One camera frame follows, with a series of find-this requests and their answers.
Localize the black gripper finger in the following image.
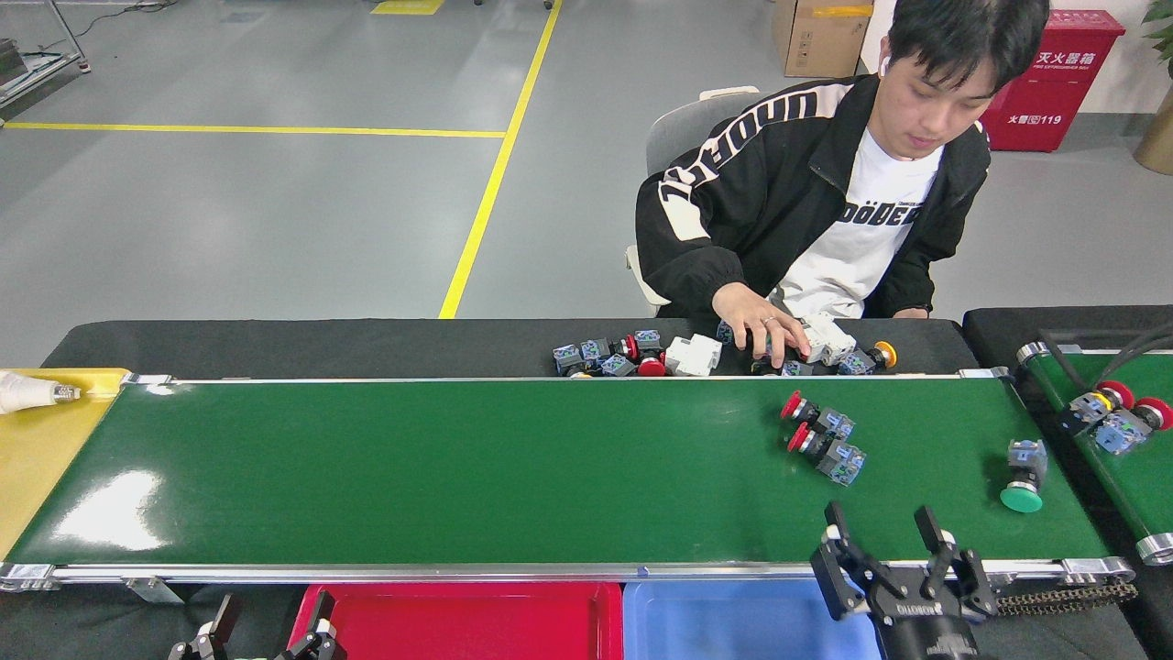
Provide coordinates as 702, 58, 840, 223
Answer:
168, 593, 245, 660
275, 591, 347, 660

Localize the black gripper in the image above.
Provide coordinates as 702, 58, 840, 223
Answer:
809, 500, 1000, 660

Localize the red plastic tray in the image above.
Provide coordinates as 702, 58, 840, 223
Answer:
289, 582, 625, 660

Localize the blue plastic tray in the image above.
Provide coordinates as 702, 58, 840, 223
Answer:
622, 579, 885, 660

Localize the long green conveyor belt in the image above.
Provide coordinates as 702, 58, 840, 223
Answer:
0, 371, 1137, 597

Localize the yellow plastic tray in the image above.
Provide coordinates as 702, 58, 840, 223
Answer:
0, 368, 132, 560

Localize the green feeder conveyor belt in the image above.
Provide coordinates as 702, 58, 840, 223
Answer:
1015, 335, 1173, 567

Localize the person's right hand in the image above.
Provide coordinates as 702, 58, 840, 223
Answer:
711, 282, 813, 369

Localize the white bulb with metal tip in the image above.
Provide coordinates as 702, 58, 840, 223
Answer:
0, 371, 82, 415

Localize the person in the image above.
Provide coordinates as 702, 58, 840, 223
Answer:
634, 0, 1051, 322

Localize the grey office chair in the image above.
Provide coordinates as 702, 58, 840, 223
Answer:
626, 86, 762, 317

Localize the potted plant gold planter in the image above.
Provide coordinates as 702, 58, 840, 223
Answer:
1134, 0, 1173, 175

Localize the red fire extinguisher box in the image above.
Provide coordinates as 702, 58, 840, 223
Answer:
979, 9, 1126, 153

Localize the brown cardboard box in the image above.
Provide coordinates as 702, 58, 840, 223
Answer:
772, 0, 876, 79

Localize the metal rack on wheels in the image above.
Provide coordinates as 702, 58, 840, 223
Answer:
0, 0, 92, 102

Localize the black drive chain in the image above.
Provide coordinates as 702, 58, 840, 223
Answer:
994, 579, 1140, 617

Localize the black cable loop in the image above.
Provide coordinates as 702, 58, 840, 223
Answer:
1040, 325, 1173, 391

